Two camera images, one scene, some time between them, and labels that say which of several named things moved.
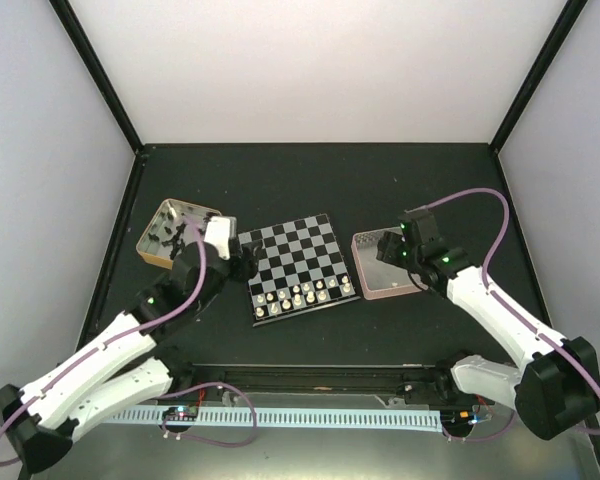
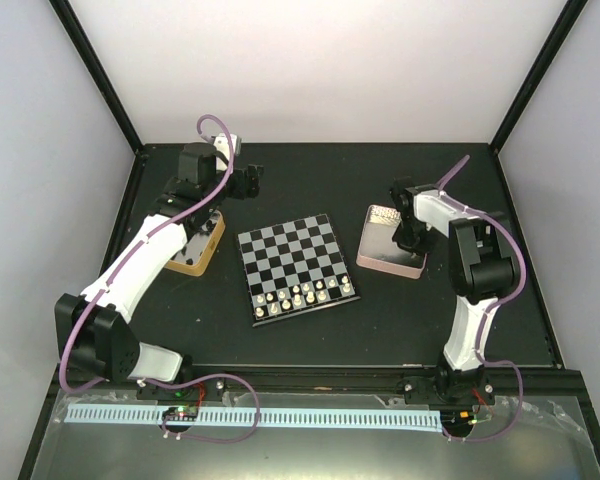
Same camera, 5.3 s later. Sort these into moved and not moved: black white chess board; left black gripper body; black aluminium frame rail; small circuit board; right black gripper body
Moved: left black gripper body; right black gripper body
Not moved: small circuit board; black aluminium frame rail; black white chess board
